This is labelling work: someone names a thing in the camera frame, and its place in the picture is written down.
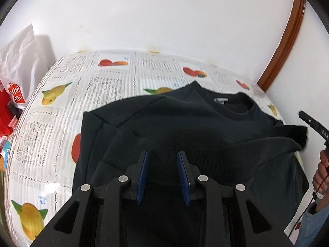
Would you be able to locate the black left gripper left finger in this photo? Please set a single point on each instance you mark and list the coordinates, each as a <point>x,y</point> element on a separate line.
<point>93,216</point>

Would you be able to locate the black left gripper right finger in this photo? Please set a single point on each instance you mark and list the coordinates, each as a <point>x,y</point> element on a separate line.
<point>230,216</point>

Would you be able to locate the black sweatshirt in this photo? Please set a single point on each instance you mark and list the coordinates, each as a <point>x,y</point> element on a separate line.
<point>227,136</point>

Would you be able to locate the right hand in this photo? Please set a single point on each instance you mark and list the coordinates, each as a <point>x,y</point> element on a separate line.
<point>320,179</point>

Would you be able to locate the fruit print lace tablecloth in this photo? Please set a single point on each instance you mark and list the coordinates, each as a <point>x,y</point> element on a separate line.
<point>46,146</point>

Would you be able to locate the red shopping bag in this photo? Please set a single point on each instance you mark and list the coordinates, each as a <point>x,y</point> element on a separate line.
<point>8,121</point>

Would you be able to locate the white Miniso paper bag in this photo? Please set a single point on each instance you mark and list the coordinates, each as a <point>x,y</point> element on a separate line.
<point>22,67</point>

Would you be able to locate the brown wooden door frame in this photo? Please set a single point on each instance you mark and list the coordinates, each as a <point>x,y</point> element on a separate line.
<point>285,46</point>

